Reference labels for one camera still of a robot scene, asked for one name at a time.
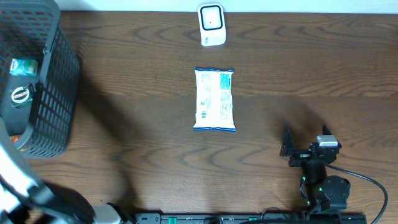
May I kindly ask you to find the white barcode scanner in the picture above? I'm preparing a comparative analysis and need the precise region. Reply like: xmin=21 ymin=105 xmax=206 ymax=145
xmin=197 ymin=3 xmax=226 ymax=47

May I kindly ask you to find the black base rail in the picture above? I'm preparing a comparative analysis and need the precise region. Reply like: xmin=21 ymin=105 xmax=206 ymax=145
xmin=134 ymin=213 xmax=367 ymax=224

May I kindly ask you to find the green Kleenex tissue pack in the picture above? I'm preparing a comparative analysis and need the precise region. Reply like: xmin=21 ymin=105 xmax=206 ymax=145
xmin=10 ymin=58 xmax=39 ymax=77

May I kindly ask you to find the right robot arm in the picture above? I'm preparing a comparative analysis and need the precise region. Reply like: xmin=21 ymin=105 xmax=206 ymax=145
xmin=280 ymin=125 xmax=351 ymax=215

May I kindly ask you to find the dark grey plastic basket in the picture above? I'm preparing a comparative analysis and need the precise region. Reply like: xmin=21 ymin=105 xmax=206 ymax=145
xmin=1 ymin=0 xmax=80 ymax=159

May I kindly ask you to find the white blue snack bag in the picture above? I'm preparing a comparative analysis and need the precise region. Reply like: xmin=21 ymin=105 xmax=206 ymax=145
xmin=193 ymin=67 xmax=236 ymax=132

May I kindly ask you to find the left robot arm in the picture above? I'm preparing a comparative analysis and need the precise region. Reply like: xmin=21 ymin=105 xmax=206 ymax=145
xmin=1 ymin=121 xmax=135 ymax=223

